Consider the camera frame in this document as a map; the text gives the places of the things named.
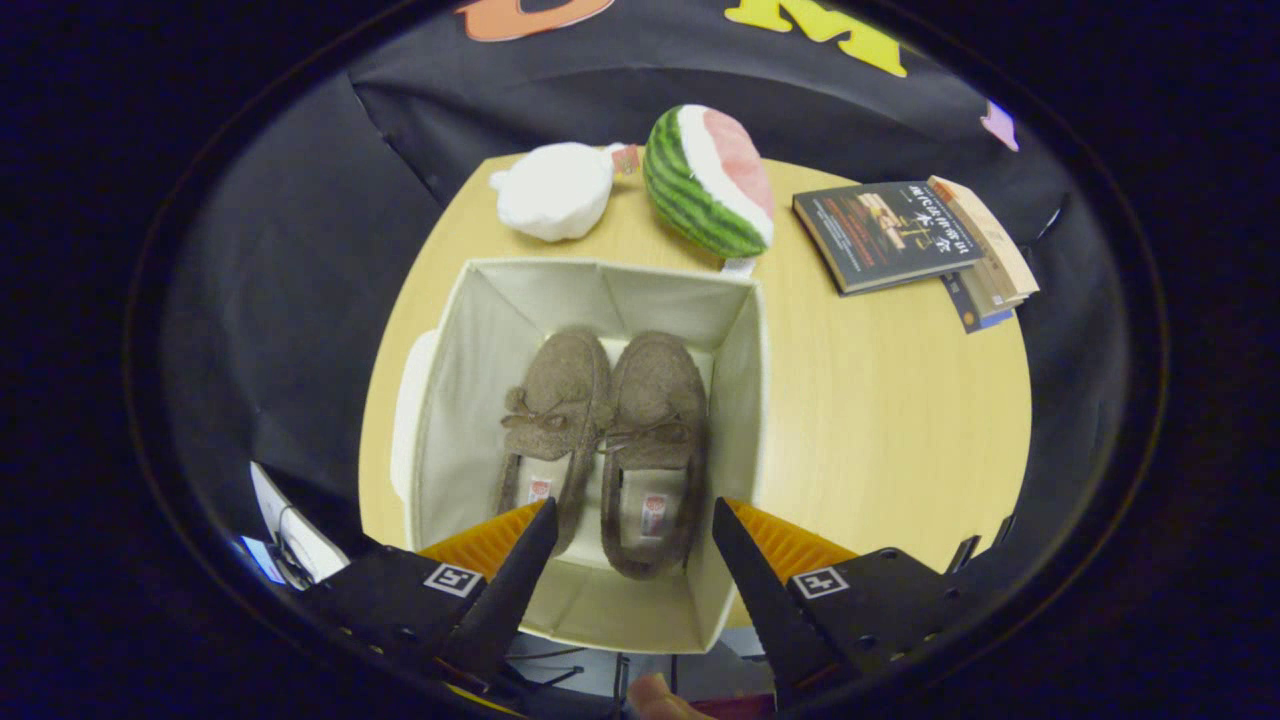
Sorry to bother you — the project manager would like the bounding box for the grey fabric storage box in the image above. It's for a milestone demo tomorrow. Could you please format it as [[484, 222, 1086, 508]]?
[[388, 257, 771, 656]]

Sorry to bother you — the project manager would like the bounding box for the beige cover book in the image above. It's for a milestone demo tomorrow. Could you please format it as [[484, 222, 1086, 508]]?
[[927, 175, 1041, 301]]

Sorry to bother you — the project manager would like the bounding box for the white flat device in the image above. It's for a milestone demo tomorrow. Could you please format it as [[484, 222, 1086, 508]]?
[[250, 460, 351, 584]]

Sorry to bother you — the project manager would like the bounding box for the brown fuzzy shoe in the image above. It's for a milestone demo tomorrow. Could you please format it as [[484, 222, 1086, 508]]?
[[598, 332, 711, 581], [493, 330, 613, 556]]

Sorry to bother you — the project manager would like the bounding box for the blue printed box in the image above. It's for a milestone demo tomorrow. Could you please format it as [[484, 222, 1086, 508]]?
[[238, 535, 291, 586]]

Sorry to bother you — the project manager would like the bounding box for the white plush toy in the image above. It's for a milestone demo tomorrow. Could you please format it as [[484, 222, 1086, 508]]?
[[488, 141, 641, 243]]

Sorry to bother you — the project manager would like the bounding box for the blue cover book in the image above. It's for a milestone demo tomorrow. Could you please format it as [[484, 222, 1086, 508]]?
[[940, 270, 1016, 334]]

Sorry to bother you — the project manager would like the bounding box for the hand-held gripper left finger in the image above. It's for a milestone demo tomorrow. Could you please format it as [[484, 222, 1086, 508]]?
[[300, 497, 561, 701]]

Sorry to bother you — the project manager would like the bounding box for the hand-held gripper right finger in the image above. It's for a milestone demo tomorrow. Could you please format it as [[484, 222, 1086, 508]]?
[[712, 497, 991, 706]]

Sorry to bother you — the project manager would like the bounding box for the black cover book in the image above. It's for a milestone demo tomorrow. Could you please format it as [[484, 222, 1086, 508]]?
[[792, 180, 986, 297]]

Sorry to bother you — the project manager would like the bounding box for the watermelon slice plush toy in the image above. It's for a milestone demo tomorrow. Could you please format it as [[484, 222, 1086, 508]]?
[[642, 104, 776, 279]]

